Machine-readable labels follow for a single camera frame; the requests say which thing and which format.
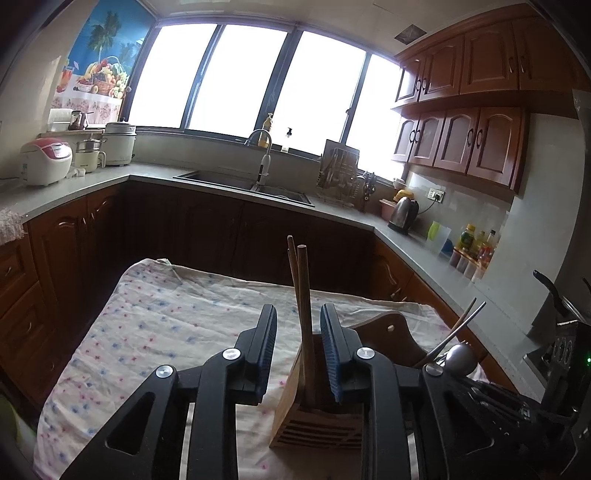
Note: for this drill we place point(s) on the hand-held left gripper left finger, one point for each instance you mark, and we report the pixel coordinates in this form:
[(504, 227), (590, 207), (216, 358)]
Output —
[(269, 355)]

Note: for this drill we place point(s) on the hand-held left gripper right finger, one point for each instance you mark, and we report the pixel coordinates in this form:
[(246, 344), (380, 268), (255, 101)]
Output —
[(328, 355)]

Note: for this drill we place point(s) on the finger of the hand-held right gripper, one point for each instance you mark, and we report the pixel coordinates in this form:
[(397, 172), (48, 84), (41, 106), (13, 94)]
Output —
[(498, 399)]

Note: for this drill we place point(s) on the wooden utensil holder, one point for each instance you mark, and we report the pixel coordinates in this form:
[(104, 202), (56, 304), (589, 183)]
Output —
[(288, 399)]

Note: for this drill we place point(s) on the steel spoon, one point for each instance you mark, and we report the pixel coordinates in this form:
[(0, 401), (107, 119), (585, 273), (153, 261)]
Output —
[(457, 357)]

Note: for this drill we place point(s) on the wooden chopstick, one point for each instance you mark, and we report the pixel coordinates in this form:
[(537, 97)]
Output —
[(304, 286), (293, 277)]

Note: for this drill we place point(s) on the steel stove top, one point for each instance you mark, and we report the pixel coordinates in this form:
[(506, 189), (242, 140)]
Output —
[(538, 364)]

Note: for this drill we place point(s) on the steel chopstick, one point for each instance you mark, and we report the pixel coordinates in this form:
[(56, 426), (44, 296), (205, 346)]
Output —
[(461, 318), (470, 318)]

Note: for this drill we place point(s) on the white floral tablecloth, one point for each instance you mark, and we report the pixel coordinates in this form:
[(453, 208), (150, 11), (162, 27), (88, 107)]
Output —
[(161, 332)]

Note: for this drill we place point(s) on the black frying pan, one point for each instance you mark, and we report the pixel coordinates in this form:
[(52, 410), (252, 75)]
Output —
[(551, 288)]

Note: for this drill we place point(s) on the white spice jar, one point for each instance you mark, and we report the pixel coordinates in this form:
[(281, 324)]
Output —
[(475, 273), (456, 261), (465, 267)]

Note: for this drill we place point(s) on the grey kitchen countertop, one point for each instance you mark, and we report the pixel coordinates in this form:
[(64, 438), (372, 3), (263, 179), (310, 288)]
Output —
[(337, 214)]

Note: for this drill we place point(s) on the red cap sauce bottle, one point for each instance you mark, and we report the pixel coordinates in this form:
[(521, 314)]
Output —
[(485, 257)]

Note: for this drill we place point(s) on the wooden base cabinets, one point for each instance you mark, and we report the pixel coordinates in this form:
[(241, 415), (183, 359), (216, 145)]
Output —
[(184, 230)]

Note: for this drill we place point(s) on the white plastic container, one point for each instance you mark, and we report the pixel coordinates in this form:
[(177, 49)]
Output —
[(441, 247)]

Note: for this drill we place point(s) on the pink plastic container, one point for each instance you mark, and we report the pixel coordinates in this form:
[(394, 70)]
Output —
[(385, 210)]

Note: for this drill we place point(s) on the steel electric kettle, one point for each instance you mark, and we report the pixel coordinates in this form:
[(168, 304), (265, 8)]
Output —
[(404, 214)]

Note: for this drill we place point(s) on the cooking oil bottle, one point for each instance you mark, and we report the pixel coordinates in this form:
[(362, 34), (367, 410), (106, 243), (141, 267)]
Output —
[(480, 240)]

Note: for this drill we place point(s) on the green cup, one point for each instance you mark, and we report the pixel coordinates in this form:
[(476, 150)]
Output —
[(434, 230)]

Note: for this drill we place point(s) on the yellow label drink bottle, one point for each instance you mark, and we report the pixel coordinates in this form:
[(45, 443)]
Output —
[(467, 237)]

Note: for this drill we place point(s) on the small yellow item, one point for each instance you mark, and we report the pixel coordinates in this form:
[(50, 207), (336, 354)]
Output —
[(402, 193)]

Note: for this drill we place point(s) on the steel kitchen sink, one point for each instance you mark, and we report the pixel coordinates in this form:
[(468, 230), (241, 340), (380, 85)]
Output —
[(217, 180)]

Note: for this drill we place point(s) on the dish drying rack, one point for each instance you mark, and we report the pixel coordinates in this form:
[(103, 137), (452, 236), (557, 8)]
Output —
[(339, 166)]

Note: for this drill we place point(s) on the steel sink faucet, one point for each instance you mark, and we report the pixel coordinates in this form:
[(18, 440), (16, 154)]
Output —
[(264, 164)]

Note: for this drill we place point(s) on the black pump soap dispenser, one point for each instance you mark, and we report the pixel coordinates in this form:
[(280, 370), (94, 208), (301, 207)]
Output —
[(288, 134)]

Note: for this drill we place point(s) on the yellow dish soap bottle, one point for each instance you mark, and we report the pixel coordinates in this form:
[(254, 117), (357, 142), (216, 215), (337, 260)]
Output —
[(268, 124)]

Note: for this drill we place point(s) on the large white cooker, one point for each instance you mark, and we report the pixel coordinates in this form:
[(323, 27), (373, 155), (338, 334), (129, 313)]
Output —
[(119, 145)]

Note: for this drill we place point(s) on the small white steamer pot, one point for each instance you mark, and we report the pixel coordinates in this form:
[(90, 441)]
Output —
[(87, 159)]

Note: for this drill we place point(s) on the kitchen window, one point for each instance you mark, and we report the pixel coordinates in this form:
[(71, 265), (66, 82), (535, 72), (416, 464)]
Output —
[(231, 78)]

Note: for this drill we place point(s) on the pink towel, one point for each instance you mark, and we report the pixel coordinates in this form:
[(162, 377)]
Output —
[(10, 226)]

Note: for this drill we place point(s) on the white pink rice cooker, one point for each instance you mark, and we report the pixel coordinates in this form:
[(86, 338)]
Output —
[(46, 161)]

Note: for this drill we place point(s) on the white box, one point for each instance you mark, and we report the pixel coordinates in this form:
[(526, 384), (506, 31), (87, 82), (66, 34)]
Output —
[(60, 121)]

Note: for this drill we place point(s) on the wooden upper cabinets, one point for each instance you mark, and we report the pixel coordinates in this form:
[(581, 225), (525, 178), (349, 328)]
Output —
[(489, 69)]

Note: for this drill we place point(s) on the ceiling vent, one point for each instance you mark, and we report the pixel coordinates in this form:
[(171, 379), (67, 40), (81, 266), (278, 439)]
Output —
[(411, 34)]

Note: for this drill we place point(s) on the white wall socket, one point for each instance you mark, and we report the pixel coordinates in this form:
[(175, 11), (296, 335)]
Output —
[(436, 195)]

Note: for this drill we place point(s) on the palm and fruit wall poster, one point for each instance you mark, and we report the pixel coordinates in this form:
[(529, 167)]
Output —
[(101, 27)]

